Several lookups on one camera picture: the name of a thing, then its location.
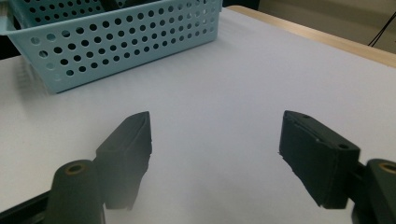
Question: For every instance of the light blue perforated basket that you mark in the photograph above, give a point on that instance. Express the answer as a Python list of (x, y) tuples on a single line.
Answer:
[(124, 40)]

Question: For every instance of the white table cover board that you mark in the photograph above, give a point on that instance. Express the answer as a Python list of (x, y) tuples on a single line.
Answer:
[(218, 109)]

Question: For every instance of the black pants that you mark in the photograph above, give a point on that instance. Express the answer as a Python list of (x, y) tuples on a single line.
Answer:
[(124, 3)]

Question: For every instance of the wooden table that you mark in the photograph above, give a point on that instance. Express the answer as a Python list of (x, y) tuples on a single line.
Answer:
[(327, 39)]

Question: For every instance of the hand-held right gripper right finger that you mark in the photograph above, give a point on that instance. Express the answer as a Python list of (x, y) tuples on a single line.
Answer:
[(317, 161)]

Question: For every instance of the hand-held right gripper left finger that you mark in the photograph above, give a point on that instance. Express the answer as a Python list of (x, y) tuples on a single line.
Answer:
[(127, 155)]

